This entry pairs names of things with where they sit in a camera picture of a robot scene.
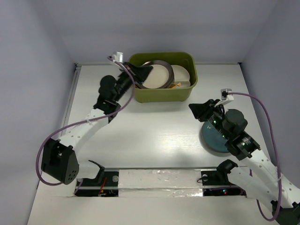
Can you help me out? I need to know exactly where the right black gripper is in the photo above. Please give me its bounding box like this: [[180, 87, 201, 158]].
[[188, 98, 230, 140]]

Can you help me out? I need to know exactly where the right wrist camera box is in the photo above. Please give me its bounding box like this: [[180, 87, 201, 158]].
[[220, 88, 234, 101]]

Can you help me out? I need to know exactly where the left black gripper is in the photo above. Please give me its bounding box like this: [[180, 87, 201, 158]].
[[113, 62, 153, 103]]

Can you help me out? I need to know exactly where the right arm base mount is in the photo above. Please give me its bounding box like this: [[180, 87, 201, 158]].
[[196, 159, 247, 196]]

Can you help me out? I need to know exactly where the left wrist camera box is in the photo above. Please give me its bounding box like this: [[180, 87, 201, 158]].
[[112, 52, 124, 63]]

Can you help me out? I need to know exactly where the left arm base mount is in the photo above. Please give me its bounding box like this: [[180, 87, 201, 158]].
[[74, 160, 119, 197]]

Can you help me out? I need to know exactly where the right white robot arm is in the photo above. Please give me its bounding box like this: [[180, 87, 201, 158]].
[[188, 99, 300, 225]]

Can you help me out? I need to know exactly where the white foam strip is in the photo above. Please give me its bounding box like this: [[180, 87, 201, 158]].
[[118, 169, 203, 198]]

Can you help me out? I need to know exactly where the white three-section divided plate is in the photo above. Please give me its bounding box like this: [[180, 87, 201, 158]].
[[172, 65, 191, 88]]

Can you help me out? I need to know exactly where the green plastic bin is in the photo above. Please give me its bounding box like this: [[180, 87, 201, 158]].
[[129, 52, 198, 103]]

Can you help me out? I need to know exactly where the teal round floral plate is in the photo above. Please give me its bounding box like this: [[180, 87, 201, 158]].
[[200, 121, 229, 154]]

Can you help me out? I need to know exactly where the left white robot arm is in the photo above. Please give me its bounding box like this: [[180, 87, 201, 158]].
[[38, 62, 153, 185]]

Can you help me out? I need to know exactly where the brown rimmed cream plate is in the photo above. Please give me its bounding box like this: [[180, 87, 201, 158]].
[[142, 60, 174, 89]]

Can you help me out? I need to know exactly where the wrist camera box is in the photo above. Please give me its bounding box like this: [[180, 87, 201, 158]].
[[220, 88, 234, 101], [112, 52, 124, 63]]

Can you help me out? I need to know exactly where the orange leaf shaped dish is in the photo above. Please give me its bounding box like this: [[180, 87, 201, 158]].
[[169, 82, 181, 89]]

